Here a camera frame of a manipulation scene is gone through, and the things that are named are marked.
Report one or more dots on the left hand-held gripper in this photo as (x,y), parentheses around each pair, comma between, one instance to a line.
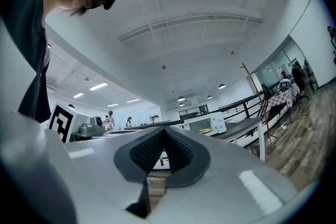
(61,122)

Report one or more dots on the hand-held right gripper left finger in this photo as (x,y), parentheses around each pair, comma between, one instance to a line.
(99,165)

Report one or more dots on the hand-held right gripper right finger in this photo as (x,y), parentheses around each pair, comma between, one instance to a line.
(236,160)

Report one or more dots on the white microwave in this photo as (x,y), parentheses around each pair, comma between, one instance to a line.
(218,122)

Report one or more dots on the small ceiling light panel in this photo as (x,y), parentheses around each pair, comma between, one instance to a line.
(132,100)
(78,95)
(98,86)
(113,105)

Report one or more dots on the dark grey table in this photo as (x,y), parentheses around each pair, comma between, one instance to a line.
(236,124)

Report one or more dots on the black metal railing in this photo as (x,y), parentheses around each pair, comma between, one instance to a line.
(246,106)

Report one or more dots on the white power strip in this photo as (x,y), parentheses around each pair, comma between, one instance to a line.
(283,126)

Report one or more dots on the wooden coat rack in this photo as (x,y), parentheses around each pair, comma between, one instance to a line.
(258,97)

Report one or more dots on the white box device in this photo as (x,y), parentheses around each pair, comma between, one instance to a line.
(284,85)

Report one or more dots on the person in dark shirt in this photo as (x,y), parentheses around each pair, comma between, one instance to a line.
(23,34)

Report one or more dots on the glass partition wall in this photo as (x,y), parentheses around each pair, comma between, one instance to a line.
(275,68)

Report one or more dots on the white ceiling rail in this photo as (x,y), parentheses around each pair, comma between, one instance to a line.
(189,23)

